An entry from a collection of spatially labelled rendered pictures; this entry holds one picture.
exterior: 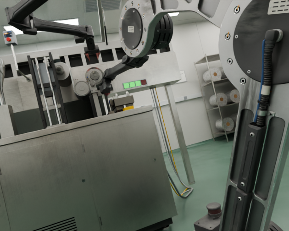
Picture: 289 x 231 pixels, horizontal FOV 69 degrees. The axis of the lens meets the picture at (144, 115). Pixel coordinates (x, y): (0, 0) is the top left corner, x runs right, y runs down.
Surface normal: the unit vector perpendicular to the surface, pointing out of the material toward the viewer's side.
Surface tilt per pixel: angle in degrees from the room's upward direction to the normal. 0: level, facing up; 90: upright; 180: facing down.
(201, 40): 90
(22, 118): 90
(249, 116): 90
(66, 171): 90
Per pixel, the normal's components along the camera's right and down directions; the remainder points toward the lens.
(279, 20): -0.82, 0.18
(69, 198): 0.23, -0.09
